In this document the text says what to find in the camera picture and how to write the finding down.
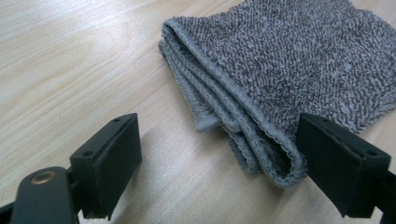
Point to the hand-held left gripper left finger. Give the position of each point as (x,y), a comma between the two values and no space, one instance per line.
(109,161)

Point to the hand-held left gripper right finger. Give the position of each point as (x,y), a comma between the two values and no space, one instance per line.
(336,165)

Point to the grey terry cloth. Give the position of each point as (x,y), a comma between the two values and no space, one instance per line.
(280,62)

